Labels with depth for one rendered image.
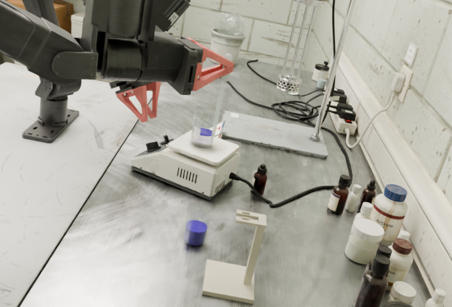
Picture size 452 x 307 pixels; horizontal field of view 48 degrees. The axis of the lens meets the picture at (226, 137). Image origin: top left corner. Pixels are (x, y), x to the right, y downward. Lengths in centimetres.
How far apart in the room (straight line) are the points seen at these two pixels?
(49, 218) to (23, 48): 38
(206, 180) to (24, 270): 39
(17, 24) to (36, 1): 59
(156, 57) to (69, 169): 47
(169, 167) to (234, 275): 31
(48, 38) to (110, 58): 8
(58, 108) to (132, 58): 58
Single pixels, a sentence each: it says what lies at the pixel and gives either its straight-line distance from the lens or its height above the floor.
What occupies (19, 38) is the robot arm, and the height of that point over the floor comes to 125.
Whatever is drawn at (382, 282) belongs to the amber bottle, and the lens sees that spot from 85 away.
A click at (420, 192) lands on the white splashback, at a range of 110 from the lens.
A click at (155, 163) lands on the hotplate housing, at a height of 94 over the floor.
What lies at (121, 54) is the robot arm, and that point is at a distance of 70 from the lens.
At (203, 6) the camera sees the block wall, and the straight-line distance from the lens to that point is 343.
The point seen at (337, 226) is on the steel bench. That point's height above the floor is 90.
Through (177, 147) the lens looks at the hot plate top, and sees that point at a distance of 105.
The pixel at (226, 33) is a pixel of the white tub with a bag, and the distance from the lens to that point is 207.
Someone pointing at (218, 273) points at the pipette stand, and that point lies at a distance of 85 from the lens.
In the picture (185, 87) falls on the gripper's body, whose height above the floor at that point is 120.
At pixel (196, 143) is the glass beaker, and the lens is 105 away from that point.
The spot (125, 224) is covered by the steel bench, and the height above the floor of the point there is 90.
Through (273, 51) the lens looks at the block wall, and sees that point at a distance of 347.
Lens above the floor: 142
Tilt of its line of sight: 22 degrees down
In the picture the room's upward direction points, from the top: 12 degrees clockwise
